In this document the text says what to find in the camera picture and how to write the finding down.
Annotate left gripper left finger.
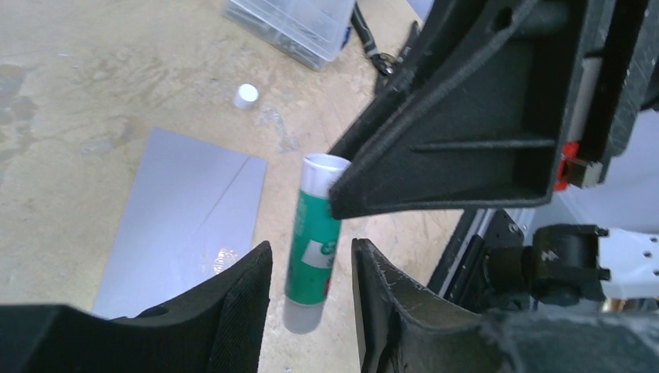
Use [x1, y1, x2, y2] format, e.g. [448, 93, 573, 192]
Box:
[1, 242, 273, 372]

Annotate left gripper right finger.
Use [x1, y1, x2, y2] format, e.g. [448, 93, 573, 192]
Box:
[351, 239, 658, 372]

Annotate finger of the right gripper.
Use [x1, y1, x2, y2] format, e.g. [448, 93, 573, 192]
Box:
[330, 1, 521, 160]
[329, 1, 589, 219]

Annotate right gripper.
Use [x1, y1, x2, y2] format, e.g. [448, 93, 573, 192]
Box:
[554, 1, 658, 191]

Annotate grey envelope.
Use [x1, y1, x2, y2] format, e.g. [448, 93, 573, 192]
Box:
[92, 128, 267, 319]

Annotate white green glue stick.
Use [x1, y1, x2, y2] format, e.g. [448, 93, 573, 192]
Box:
[283, 153, 350, 335]

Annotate white glue stick cap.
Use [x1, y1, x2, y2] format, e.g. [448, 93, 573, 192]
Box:
[233, 83, 260, 110]

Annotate black pliers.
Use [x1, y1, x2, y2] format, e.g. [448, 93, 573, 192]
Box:
[350, 2, 420, 96]

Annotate clear plastic screw box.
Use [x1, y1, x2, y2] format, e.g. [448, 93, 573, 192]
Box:
[225, 0, 355, 71]

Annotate black base frame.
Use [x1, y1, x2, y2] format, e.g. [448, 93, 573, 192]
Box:
[427, 209, 531, 313]

